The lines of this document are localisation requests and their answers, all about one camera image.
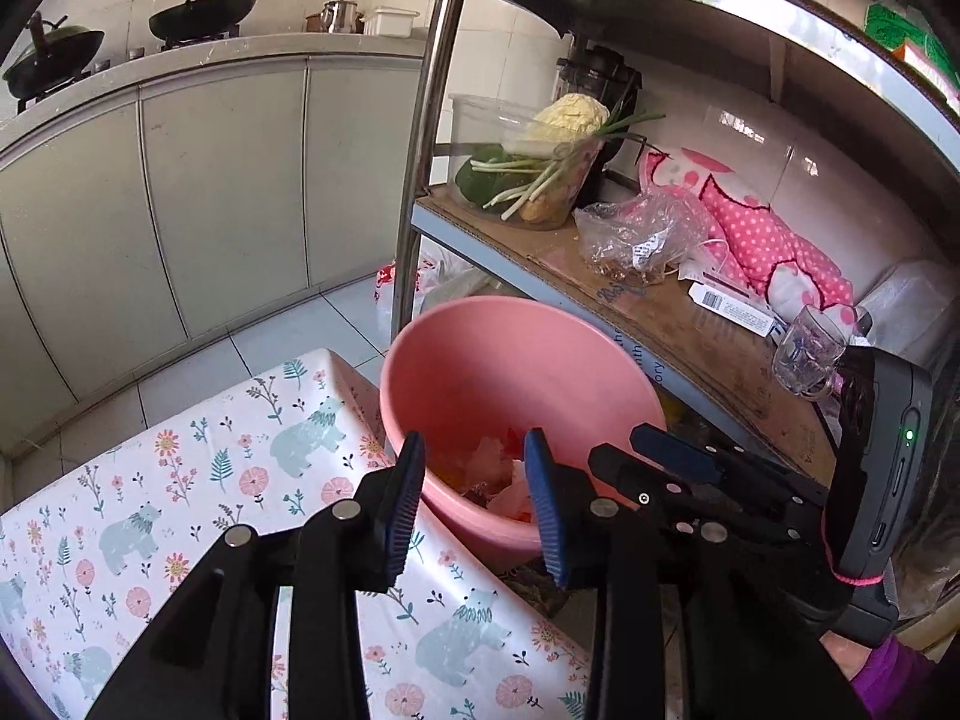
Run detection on clear plastic vegetable container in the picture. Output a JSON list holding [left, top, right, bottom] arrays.
[[448, 93, 610, 229]]

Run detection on black wok with lid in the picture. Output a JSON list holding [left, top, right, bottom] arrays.
[[3, 11, 104, 103]]

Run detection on clear glass mug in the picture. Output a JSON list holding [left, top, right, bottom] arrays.
[[771, 305, 851, 401]]

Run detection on green scallions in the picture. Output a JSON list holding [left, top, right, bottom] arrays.
[[454, 110, 662, 229]]

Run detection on floral bear tablecloth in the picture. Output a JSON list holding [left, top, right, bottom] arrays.
[[2, 349, 590, 718]]

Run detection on white cauliflower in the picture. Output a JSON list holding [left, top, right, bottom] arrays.
[[526, 93, 610, 143]]

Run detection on person's right hand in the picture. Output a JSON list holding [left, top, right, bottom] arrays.
[[820, 631, 872, 681]]

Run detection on black blender appliance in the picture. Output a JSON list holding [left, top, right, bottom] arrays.
[[554, 44, 646, 208]]

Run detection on crumpled clear plastic bag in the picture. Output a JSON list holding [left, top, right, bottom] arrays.
[[573, 188, 711, 288]]

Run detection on grey kitchen cabinets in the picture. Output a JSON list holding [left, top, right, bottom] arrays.
[[2, 34, 423, 457]]

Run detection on pink polka dot cloth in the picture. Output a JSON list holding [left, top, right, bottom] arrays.
[[638, 146, 857, 337]]

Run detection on black wok with handle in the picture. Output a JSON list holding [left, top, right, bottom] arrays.
[[148, 0, 257, 44]]

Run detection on metal storage shelf rack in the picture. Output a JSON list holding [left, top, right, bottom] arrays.
[[389, 0, 960, 490]]

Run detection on white plastic container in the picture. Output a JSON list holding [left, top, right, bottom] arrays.
[[363, 7, 420, 39]]

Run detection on pink plastic trash bucket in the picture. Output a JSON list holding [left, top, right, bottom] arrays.
[[379, 296, 667, 572]]

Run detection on white barcode box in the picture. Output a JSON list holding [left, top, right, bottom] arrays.
[[688, 281, 776, 338]]

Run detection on stainless steel pot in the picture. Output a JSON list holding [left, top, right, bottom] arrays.
[[320, 0, 363, 34]]

